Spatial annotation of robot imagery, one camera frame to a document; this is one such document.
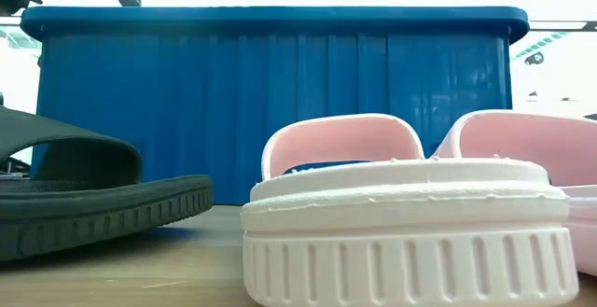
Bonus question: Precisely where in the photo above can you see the pink slide sandal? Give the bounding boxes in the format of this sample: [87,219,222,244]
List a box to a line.
[240,113,580,307]
[431,108,597,278]

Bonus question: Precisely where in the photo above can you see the black slide sandal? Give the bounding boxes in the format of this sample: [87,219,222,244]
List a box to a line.
[0,105,215,262]

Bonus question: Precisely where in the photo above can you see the blue plastic bin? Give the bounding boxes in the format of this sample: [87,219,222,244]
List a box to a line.
[20,6,531,206]

